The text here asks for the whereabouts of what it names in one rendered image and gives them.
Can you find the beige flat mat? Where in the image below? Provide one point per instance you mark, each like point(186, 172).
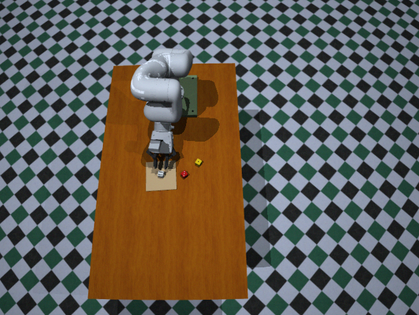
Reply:
point(155, 183)

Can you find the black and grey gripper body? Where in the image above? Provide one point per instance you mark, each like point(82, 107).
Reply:
point(167, 143)

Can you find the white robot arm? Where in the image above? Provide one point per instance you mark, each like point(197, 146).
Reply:
point(171, 63)

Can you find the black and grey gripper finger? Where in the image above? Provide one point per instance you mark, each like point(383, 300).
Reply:
point(168, 157)
point(154, 156)

